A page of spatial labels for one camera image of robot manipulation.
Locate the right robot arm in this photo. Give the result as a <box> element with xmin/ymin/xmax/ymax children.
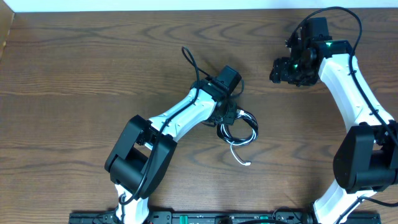
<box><xmin>269</xmin><ymin>17</ymin><xmax>397</xmax><ymax>223</ymax></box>

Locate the white usb cable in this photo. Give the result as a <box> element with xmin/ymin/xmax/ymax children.
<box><xmin>220</xmin><ymin>109</ymin><xmax>257</xmax><ymax>166</ymax></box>

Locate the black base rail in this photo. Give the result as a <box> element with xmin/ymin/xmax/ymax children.
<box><xmin>68</xmin><ymin>208</ymin><xmax>382</xmax><ymax>224</ymax></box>

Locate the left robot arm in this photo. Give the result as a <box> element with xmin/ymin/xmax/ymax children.
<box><xmin>104</xmin><ymin>66</ymin><xmax>241</xmax><ymax>223</ymax></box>

